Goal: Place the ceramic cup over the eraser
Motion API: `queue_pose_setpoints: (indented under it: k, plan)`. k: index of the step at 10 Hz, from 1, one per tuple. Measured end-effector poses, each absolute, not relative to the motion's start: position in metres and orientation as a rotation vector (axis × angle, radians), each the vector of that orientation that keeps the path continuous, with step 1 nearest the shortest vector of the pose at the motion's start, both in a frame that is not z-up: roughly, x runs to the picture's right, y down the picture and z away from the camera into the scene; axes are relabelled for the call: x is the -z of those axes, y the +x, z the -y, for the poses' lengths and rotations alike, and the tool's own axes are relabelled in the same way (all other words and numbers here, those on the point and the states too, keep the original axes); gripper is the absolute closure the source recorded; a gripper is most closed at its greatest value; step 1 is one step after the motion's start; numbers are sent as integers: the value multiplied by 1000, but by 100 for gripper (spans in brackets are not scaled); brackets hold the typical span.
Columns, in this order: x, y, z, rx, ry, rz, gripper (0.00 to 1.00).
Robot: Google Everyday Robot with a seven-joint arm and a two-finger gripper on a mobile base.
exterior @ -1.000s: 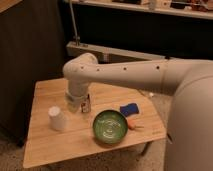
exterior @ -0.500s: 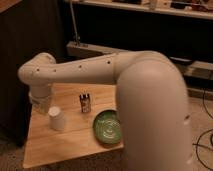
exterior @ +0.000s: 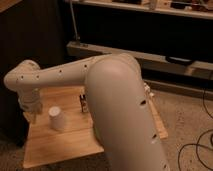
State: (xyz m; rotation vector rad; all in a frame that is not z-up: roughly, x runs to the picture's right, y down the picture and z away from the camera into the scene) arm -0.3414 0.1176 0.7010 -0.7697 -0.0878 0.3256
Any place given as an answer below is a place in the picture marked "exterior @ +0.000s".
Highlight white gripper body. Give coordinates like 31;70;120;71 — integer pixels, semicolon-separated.
19;98;42;115

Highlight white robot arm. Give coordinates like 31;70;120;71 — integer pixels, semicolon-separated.
4;54;170;171

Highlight wooden folding table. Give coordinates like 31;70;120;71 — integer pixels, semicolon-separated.
22;84;170;170

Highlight metal pole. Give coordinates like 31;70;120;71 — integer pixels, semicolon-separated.
69;0;81;45

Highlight grey metal beam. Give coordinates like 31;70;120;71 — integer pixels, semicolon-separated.
67;41;213;79

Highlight wooden shelf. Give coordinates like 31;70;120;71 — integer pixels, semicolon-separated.
64;0;213;20

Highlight black floor cables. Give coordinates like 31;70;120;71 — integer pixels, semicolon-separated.
177;71;213;171

